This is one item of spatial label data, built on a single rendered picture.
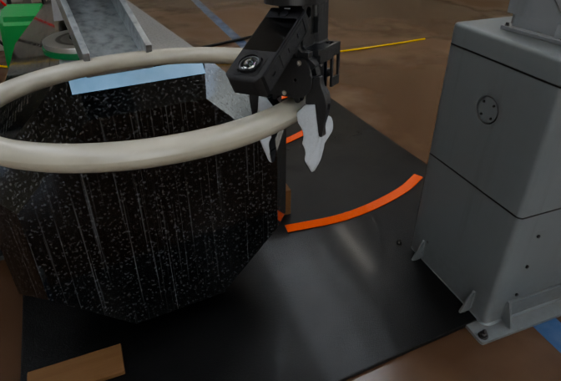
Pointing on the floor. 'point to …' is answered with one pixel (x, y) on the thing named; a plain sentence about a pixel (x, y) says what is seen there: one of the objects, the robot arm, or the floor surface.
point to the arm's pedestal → (496, 180)
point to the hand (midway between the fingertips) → (288, 160)
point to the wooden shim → (84, 367)
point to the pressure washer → (17, 16)
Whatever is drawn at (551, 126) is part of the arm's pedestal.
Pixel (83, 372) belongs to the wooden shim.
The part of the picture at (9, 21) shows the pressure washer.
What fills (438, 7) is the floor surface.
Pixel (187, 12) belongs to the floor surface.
